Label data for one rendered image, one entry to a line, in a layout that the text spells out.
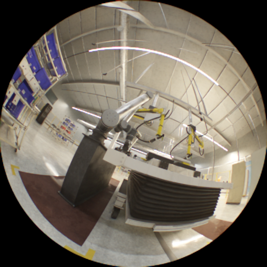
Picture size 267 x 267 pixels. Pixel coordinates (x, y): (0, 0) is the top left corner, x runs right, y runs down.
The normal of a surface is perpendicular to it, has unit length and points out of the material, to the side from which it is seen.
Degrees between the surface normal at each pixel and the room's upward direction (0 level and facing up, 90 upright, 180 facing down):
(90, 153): 90
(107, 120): 90
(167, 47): 176
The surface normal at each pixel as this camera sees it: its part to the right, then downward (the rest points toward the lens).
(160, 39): -0.44, 0.80
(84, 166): 0.04, -0.43
